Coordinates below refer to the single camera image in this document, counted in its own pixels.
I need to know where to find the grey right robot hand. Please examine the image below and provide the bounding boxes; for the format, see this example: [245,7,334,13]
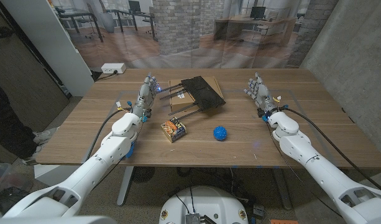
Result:
[243,72,280,116]

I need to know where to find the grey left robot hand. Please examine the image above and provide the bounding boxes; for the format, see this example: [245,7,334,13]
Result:
[131,72,162,119]

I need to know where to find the black router with antennas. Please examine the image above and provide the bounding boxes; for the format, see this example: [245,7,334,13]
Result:
[158,75,227,121]

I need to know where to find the flat cardboard box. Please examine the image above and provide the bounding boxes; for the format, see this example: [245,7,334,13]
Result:
[168,76,224,113]

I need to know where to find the spam can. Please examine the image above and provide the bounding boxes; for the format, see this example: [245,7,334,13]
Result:
[160,116,187,143]

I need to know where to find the blue spiky ball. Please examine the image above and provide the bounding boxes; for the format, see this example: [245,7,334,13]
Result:
[213,126,228,141]

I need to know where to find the white power strip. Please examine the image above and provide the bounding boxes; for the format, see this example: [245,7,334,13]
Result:
[101,62,127,75]

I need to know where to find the printed office backdrop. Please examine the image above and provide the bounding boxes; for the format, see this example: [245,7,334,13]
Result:
[48,0,340,69]

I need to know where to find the black floor fan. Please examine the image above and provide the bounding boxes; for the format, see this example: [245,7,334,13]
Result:
[131,166,156,184]

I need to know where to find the grey table leg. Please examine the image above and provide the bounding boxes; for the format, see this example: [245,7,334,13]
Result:
[272,167,293,211]
[116,166,134,207]

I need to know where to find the white cabinet panel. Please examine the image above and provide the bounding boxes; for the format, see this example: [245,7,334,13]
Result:
[0,0,95,97]

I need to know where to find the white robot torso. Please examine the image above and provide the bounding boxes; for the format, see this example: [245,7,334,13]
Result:
[158,185,249,224]

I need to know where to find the person in dark clothes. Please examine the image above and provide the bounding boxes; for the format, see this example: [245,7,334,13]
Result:
[0,76,59,166]

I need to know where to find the clear plastic bin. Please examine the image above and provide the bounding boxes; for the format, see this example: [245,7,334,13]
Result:
[0,161,32,195]

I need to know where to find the black bag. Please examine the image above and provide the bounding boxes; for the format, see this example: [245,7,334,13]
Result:
[0,186,31,215]

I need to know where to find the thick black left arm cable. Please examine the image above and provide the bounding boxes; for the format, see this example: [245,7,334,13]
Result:
[84,107,131,161]

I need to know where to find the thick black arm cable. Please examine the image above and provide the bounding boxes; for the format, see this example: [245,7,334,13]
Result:
[84,107,131,161]
[282,106,381,192]

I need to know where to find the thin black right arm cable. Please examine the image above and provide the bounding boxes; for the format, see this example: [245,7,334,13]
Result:
[264,119,343,217]

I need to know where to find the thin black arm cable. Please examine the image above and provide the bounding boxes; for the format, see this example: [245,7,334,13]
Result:
[264,119,343,217]
[95,124,143,189]

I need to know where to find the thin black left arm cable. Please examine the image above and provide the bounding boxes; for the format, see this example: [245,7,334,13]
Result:
[95,124,143,189]

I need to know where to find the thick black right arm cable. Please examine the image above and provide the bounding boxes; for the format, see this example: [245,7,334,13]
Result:
[282,106,381,192]

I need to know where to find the black door handle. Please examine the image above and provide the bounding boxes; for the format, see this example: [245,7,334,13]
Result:
[0,26,14,40]

